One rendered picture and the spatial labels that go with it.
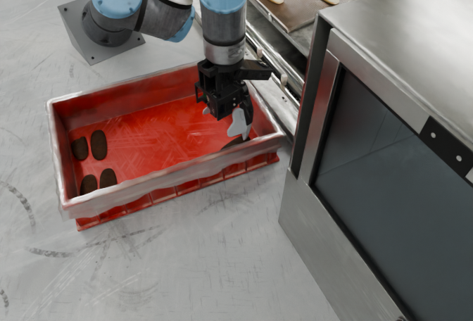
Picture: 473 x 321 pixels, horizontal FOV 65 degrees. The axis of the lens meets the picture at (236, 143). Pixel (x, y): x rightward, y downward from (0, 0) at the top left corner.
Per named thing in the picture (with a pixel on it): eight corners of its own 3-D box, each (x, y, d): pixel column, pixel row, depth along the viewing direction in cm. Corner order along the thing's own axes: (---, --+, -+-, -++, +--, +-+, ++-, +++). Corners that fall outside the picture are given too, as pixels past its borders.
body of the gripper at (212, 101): (196, 104, 77) (190, 56, 68) (227, 86, 81) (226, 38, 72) (219, 124, 74) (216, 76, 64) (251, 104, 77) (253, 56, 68)
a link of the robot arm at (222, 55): (226, 17, 69) (257, 36, 65) (226, 39, 72) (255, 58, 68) (193, 32, 65) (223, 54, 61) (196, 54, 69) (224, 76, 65)
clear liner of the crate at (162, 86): (55, 127, 95) (40, 98, 88) (231, 78, 108) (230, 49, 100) (73, 238, 75) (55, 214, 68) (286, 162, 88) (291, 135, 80)
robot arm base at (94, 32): (103, 56, 114) (107, 46, 105) (70, 13, 111) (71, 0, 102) (142, 31, 120) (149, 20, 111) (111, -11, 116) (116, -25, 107)
